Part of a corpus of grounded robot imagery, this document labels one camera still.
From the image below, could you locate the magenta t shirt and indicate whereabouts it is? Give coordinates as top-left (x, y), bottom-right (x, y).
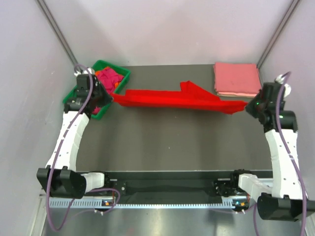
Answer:
top-left (92, 67), bottom-right (125, 115)

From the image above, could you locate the grey slotted cable duct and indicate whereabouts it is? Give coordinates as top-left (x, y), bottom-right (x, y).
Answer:
top-left (50, 198), bottom-right (249, 209)

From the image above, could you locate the left corner aluminium post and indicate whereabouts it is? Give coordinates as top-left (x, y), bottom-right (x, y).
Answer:
top-left (35, 0), bottom-right (78, 65)

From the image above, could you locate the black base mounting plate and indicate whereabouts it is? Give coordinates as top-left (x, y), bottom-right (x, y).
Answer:
top-left (105, 179), bottom-right (245, 197)

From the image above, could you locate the corner aluminium post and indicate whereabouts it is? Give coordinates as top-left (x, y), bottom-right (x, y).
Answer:
top-left (35, 0), bottom-right (78, 65)
top-left (256, 0), bottom-right (301, 69)

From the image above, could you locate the green plastic bin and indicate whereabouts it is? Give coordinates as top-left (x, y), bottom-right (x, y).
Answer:
top-left (63, 60), bottom-right (131, 120)

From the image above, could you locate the folded pink t shirt stack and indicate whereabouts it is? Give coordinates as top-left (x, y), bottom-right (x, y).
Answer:
top-left (213, 62), bottom-right (261, 97)

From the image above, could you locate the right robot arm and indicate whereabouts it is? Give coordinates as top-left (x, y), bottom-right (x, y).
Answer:
top-left (214, 82), bottom-right (303, 222)

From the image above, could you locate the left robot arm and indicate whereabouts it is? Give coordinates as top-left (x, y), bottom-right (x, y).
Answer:
top-left (36, 71), bottom-right (112, 199)

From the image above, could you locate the right corner aluminium post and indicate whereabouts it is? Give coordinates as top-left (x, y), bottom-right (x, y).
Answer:
top-left (256, 0), bottom-right (301, 69)

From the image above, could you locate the red t shirt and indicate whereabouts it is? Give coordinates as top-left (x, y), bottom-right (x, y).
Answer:
top-left (112, 81), bottom-right (247, 115)

